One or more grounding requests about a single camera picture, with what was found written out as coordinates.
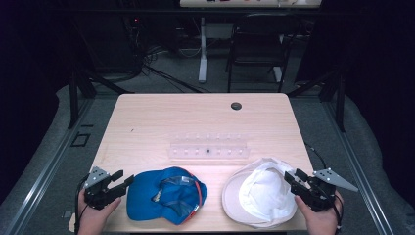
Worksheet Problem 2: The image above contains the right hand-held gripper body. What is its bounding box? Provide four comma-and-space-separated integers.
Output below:
293, 167, 359, 213

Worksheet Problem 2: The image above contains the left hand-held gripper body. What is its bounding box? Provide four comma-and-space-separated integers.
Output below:
83, 165, 115, 211

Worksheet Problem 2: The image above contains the blue baseball cap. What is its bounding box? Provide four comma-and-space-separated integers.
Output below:
126, 166, 208, 226

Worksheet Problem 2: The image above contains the white baseball cap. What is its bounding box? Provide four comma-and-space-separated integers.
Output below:
221, 157, 299, 229

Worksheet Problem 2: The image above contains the clear acrylic rack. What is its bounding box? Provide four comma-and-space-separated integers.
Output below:
168, 131, 252, 161

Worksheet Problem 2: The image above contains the person's right hand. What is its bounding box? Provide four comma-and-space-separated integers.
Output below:
294, 192, 345, 235

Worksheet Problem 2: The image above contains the person's left hand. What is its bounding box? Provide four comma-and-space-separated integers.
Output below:
77, 190, 122, 235

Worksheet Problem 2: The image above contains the white desk leg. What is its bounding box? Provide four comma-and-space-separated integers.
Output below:
198, 17, 209, 84
272, 33, 285, 83

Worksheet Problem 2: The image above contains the black chair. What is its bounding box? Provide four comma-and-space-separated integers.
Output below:
225, 13, 303, 94

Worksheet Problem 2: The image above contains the white desk top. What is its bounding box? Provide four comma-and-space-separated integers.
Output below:
179, 0, 323, 9

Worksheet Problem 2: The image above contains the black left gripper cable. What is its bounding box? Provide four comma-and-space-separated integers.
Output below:
73, 175, 90, 235

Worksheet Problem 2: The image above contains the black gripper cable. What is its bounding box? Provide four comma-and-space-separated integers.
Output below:
73, 175, 90, 235
332, 194, 345, 231

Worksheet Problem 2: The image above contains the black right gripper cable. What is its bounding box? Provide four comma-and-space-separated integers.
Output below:
332, 194, 345, 231

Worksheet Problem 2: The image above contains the bundle of black cables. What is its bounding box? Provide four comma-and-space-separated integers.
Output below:
120, 16, 205, 94

